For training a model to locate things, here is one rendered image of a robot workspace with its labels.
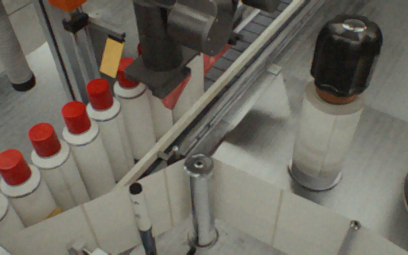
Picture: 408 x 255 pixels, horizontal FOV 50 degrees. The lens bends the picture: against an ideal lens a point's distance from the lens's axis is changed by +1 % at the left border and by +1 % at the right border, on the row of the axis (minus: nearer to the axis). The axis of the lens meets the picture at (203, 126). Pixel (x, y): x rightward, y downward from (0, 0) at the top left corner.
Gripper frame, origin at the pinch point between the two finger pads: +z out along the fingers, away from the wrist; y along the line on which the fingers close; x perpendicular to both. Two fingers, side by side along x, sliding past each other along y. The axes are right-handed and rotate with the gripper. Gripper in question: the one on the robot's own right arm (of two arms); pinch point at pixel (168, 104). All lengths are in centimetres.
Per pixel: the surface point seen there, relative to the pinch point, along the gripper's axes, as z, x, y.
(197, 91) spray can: 9.0, 3.8, 12.4
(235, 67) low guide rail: 10.4, 2.0, 23.5
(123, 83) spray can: -4.3, 5.5, -3.6
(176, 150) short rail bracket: 6.8, -2.9, -2.8
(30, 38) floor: 102, 170, 74
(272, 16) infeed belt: 14, 7, 48
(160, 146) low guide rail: 10.1, 1.9, -1.6
